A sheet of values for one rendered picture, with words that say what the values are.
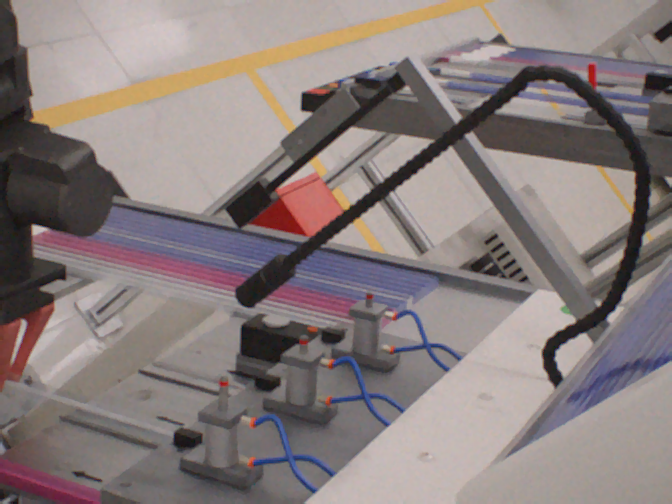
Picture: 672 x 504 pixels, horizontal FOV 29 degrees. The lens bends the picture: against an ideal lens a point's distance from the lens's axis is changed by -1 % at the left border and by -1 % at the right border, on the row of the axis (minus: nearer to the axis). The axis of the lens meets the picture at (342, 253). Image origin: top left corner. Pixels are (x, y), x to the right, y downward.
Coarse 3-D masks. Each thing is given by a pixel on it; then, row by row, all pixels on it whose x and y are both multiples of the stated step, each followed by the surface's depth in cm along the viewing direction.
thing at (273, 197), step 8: (256, 184) 107; (264, 184) 108; (248, 192) 108; (256, 192) 108; (264, 192) 107; (240, 200) 109; (248, 200) 108; (256, 200) 108; (264, 200) 107; (272, 200) 107; (232, 208) 109; (240, 208) 109; (248, 208) 108; (256, 208) 108; (264, 208) 108; (232, 216) 109; (240, 216) 109; (248, 216) 109; (256, 216) 109; (240, 224) 109
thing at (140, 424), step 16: (16, 384) 106; (32, 384) 106; (48, 400) 105; (64, 400) 104; (80, 400) 104; (96, 400) 104; (96, 416) 103; (112, 416) 102; (128, 416) 102; (144, 416) 102; (144, 432) 101; (160, 432) 100
